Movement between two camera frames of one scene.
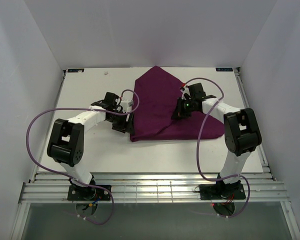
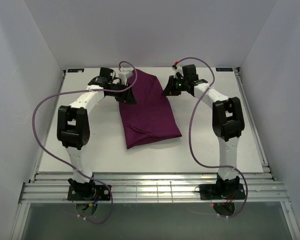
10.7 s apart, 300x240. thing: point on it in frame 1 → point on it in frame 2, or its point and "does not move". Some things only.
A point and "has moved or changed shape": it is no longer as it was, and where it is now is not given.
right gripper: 179,110 → 172,86
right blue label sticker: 224,69 does not move
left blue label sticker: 76,70 does not move
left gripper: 125,124 → 125,93
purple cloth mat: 158,93 has moved or changed shape
